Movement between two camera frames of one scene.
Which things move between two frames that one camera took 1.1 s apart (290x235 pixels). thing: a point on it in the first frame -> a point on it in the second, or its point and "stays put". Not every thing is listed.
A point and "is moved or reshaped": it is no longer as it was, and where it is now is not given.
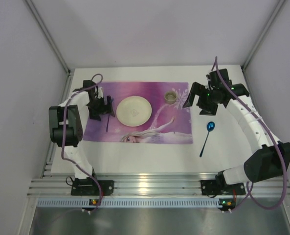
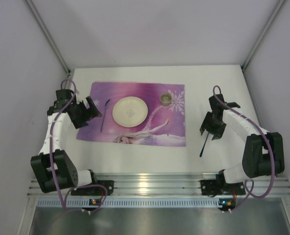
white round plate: (134, 111) is moved or reshaped
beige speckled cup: (170, 97) -> (166, 99)
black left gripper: (105, 106) -> (86, 112)
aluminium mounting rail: (145, 183) stays put
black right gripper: (203, 97) -> (213, 129)
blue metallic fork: (107, 127) -> (108, 101)
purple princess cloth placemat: (145, 112) stays put
